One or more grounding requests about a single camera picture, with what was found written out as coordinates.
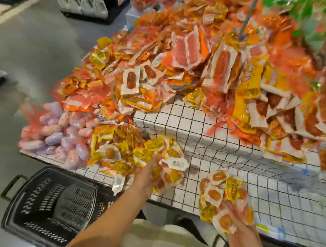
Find person's left hand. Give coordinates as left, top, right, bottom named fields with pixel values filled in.
left=130, top=152, right=164, bottom=199

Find person's right hand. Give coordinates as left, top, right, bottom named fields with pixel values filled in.
left=222, top=200, right=273, bottom=247

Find tiled white display table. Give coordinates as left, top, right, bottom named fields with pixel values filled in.
left=13, top=86, right=326, bottom=247

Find pink sausages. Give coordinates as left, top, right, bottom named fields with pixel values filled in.
left=16, top=98, right=101, bottom=171

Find stack of black baskets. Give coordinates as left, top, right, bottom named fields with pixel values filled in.
left=0, top=163, right=150, bottom=247

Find large pile of sausage packets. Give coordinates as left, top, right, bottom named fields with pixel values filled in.
left=50, top=0, right=326, bottom=182

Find pile of sausage packets tier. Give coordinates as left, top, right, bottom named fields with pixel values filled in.
left=254, top=0, right=326, bottom=122

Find person's left forearm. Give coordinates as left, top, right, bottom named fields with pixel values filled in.
left=78, top=183, right=154, bottom=247

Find black shelving with white bottles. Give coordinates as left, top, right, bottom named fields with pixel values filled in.
left=51, top=0, right=144, bottom=27

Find grey metal pole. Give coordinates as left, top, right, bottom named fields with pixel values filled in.
left=237, top=0, right=262, bottom=43

